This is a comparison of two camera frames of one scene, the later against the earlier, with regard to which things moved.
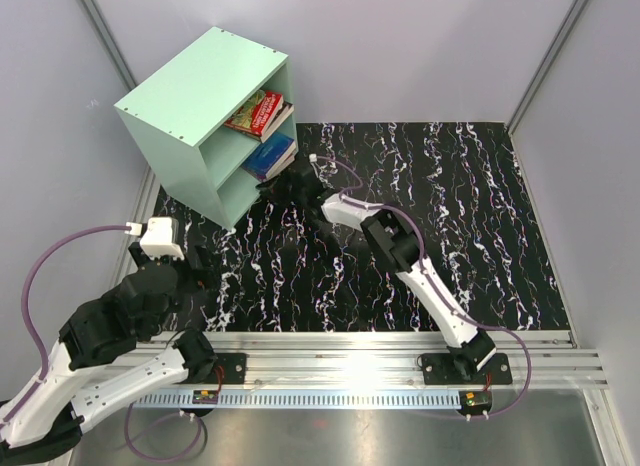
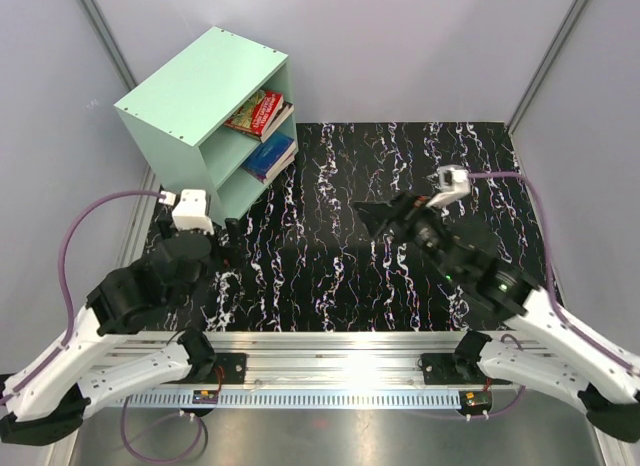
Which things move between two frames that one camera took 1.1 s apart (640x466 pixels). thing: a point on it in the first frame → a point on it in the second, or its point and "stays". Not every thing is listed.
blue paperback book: (270, 154) stays
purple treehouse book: (263, 179) stays
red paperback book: (256, 112) stays
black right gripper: (274, 186) → (377, 216)
